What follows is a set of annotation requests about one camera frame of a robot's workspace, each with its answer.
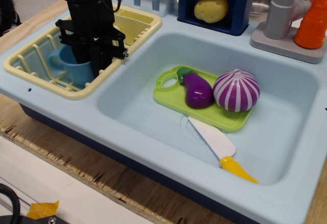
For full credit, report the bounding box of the yellow tape piece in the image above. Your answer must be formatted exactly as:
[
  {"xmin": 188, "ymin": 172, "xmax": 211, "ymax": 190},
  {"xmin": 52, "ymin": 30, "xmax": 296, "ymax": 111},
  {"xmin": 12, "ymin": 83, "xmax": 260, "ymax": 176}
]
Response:
[{"xmin": 26, "ymin": 201, "xmax": 59, "ymax": 220}]

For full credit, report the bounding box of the steel bowl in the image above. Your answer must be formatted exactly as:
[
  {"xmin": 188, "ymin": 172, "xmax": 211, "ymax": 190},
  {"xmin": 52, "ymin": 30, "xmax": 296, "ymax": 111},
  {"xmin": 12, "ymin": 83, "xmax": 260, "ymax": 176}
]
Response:
[{"xmin": 250, "ymin": 0, "xmax": 272, "ymax": 16}]

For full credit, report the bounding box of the black braided cable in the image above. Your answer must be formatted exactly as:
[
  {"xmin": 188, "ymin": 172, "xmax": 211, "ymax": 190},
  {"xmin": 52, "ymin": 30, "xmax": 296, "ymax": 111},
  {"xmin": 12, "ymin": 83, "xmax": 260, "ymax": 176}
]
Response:
[{"xmin": 0, "ymin": 182, "xmax": 20, "ymax": 224}]

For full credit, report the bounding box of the white toy knife yellow handle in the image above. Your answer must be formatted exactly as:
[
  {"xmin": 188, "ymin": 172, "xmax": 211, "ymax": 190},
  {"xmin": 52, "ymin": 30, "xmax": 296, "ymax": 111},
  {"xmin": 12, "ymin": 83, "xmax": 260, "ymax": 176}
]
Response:
[{"xmin": 189, "ymin": 116, "xmax": 259, "ymax": 184}]

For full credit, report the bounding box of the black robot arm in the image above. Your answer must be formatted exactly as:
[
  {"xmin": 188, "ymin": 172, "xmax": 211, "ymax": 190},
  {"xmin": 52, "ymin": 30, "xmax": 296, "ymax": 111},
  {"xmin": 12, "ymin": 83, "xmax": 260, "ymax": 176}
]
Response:
[{"xmin": 56, "ymin": 0, "xmax": 128, "ymax": 77}]

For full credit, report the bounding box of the blue plastic cup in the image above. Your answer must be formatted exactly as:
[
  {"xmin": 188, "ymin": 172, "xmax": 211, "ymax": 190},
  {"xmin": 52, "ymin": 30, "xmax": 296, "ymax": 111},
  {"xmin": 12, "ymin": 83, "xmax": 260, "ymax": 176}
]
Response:
[{"xmin": 46, "ymin": 45, "xmax": 95, "ymax": 89}]

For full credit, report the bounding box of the orange toy carrot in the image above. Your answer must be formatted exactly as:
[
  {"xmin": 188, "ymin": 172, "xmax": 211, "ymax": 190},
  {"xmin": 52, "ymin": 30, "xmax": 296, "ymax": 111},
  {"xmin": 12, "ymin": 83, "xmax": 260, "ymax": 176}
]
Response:
[{"xmin": 294, "ymin": 0, "xmax": 326, "ymax": 49}]

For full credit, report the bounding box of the grey toy faucet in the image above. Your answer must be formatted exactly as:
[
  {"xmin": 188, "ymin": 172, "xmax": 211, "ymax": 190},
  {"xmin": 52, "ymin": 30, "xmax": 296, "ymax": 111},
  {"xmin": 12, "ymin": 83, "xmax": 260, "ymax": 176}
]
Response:
[{"xmin": 250, "ymin": 0, "xmax": 326, "ymax": 64}]

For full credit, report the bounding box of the yellow toy potato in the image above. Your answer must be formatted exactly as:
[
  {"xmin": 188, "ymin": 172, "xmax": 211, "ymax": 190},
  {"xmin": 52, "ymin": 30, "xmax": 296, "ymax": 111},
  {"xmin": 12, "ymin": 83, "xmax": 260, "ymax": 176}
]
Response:
[{"xmin": 194, "ymin": 0, "xmax": 229, "ymax": 23}]

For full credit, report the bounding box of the cream yellow drying rack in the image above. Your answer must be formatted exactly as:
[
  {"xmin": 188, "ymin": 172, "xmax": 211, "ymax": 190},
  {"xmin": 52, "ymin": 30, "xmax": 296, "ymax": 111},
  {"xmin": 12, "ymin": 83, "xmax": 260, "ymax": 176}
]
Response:
[{"xmin": 3, "ymin": 6, "xmax": 162, "ymax": 100}]

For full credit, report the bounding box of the black bag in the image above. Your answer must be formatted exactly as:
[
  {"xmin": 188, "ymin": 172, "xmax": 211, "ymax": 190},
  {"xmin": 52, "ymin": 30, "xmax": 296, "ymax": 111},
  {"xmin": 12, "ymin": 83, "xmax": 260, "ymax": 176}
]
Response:
[{"xmin": 1, "ymin": 0, "xmax": 21, "ymax": 36}]

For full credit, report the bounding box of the green plastic cutting board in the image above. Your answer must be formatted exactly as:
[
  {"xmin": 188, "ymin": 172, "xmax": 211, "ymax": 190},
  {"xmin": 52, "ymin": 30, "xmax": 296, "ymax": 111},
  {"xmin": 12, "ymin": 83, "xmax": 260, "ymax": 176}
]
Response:
[{"xmin": 153, "ymin": 65, "xmax": 253, "ymax": 132}]

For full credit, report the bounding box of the purple striped toy onion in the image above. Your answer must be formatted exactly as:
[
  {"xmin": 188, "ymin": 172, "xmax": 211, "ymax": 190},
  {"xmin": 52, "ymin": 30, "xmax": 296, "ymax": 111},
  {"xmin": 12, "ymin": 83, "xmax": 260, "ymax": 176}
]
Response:
[{"xmin": 213, "ymin": 69, "xmax": 261, "ymax": 112}]

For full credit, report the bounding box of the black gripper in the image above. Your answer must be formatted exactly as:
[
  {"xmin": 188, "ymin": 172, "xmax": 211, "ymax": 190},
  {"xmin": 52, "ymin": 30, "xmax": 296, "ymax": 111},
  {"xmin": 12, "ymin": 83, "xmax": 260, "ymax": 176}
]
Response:
[{"xmin": 56, "ymin": 0, "xmax": 128, "ymax": 78}]

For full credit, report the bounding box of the purple toy eggplant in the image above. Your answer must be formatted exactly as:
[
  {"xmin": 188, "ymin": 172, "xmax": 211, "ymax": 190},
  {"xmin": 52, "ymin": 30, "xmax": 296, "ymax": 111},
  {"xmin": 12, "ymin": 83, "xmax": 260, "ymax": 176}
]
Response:
[{"xmin": 177, "ymin": 67, "xmax": 214, "ymax": 109}]

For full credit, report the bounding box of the light blue toy sink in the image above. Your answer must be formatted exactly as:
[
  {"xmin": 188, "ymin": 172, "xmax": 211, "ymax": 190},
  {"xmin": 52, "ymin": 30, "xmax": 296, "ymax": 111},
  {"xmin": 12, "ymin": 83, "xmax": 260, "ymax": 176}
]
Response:
[{"xmin": 1, "ymin": 13, "xmax": 326, "ymax": 223}]

